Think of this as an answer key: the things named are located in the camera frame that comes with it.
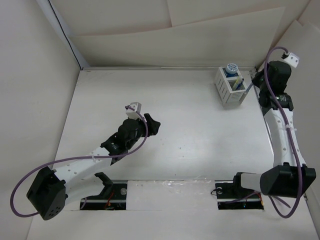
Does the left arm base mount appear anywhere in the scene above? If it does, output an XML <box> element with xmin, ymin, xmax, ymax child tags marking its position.
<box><xmin>79</xmin><ymin>172</ymin><xmax>128</xmax><ymax>211</ymax></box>

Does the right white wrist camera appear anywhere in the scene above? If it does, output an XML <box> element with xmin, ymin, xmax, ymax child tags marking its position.
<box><xmin>282</xmin><ymin>52</ymin><xmax>300</xmax><ymax>68</ymax></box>

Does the clear light-blue pen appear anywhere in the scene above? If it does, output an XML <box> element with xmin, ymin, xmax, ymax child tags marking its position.
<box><xmin>244</xmin><ymin>82</ymin><xmax>254</xmax><ymax>95</ymax></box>

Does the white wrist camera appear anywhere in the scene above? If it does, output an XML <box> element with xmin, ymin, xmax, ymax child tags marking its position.
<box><xmin>282</xmin><ymin>52</ymin><xmax>300</xmax><ymax>68</ymax></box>
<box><xmin>125</xmin><ymin>102</ymin><xmax>142</xmax><ymax>120</ymax></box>

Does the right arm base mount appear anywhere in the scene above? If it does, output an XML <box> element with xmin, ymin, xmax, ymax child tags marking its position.
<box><xmin>210</xmin><ymin>173</ymin><xmax>264</xmax><ymax>210</ymax></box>

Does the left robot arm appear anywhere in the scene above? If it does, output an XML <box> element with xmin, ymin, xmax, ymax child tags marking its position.
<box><xmin>26</xmin><ymin>113</ymin><xmax>161</xmax><ymax>221</ymax></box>

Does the blue patterned tape roll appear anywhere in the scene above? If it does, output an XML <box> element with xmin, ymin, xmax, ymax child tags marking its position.
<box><xmin>224</xmin><ymin>63</ymin><xmax>239</xmax><ymax>78</ymax></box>

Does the white two-compartment organizer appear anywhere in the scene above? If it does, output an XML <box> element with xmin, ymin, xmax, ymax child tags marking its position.
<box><xmin>214</xmin><ymin>65</ymin><xmax>247</xmax><ymax>107</ymax></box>

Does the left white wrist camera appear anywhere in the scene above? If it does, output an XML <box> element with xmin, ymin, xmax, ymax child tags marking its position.
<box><xmin>125</xmin><ymin>102</ymin><xmax>142</xmax><ymax>120</ymax></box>

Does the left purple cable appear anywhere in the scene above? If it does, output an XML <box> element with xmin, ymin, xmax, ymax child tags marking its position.
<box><xmin>9</xmin><ymin>106</ymin><xmax>150</xmax><ymax>218</ymax></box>

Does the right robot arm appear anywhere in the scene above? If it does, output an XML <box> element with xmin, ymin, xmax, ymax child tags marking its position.
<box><xmin>231</xmin><ymin>61</ymin><xmax>316</xmax><ymax>198</ymax></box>

